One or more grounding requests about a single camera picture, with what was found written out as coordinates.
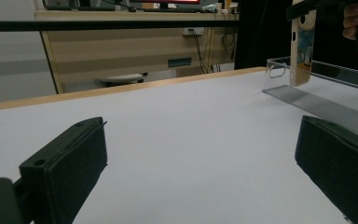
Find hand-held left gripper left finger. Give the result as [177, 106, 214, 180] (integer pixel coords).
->
[19, 117, 109, 224]

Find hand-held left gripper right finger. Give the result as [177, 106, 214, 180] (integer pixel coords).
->
[295, 115, 358, 224]

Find beige phone case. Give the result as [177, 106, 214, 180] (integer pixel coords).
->
[289, 0, 318, 88]

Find clear plastic tray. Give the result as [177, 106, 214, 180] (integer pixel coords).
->
[261, 55, 358, 146]

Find black curtain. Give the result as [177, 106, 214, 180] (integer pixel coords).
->
[234, 0, 358, 74]

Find white chair base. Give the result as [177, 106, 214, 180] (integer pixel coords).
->
[99, 73, 145, 88]

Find white cabinet panel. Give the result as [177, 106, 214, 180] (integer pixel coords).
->
[0, 0, 60, 112]

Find white table sheet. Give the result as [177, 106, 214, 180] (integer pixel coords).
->
[0, 68, 358, 224]

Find wooden desk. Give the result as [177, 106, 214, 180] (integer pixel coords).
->
[33, 9, 241, 95]

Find computer monitor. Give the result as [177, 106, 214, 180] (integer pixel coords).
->
[130, 0, 202, 9]

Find dark keyboard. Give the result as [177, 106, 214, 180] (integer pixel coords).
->
[44, 4, 117, 12]

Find bundle of desk cables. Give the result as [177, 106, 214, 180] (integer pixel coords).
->
[188, 28, 236, 75]

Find white wall socket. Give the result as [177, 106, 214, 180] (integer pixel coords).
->
[182, 26, 206, 36]

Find black horizontal frame bar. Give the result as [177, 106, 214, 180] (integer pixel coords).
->
[0, 20, 241, 33]

